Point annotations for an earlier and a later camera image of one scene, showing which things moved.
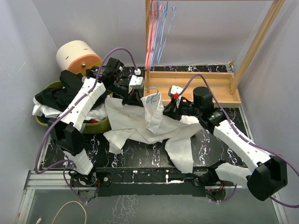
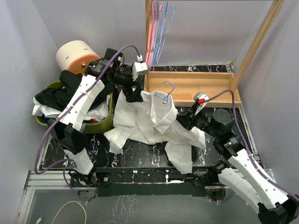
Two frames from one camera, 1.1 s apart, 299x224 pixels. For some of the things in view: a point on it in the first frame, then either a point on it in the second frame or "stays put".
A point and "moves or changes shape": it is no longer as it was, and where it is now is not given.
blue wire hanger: x=157 y=94 -> x=167 y=96
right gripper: x=173 y=109 -> x=188 y=117
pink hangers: x=153 y=17 stays put
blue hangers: x=165 y=17 stays put
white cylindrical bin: x=76 y=56 stays put
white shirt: x=147 y=123 moves or changes shape
